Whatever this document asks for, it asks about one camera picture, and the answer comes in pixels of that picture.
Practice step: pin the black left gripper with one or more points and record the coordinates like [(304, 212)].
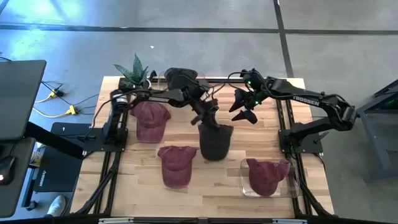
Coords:
[(206, 110)]

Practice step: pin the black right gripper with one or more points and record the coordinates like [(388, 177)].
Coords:
[(255, 98)]

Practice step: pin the maroon baseball cap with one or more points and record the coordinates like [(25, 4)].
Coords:
[(150, 121), (176, 168), (265, 179)]

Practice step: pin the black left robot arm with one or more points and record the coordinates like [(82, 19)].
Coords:
[(161, 98)]

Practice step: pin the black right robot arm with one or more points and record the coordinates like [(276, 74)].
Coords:
[(306, 101)]

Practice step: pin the clear plastic bin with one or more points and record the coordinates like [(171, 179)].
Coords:
[(293, 188), (160, 84)]

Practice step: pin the white plant pot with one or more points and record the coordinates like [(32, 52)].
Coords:
[(148, 84)]

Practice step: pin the green snake plant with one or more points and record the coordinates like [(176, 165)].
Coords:
[(136, 70)]

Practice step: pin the black flat pad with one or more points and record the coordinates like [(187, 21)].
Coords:
[(71, 130)]

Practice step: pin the dark grey metal cart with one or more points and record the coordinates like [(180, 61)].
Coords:
[(384, 99)]

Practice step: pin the black diagonal support bar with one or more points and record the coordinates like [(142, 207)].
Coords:
[(53, 140)]

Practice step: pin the black trossen case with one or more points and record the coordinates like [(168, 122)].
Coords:
[(59, 174)]

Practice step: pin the person's white shoe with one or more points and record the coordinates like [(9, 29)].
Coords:
[(57, 205)]

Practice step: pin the dark grey flat screen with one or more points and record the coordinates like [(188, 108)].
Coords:
[(18, 96)]

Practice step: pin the black computer mouse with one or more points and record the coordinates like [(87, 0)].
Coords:
[(7, 169)]

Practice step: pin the black side desk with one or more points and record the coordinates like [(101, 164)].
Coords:
[(12, 199)]

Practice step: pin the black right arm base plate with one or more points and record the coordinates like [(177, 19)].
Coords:
[(311, 147)]

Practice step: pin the black aluminium table frame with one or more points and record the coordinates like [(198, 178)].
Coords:
[(107, 165)]

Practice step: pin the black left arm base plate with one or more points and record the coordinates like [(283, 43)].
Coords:
[(93, 143)]

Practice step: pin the silver mounting bracket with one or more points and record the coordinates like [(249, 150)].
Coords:
[(289, 221), (115, 221)]

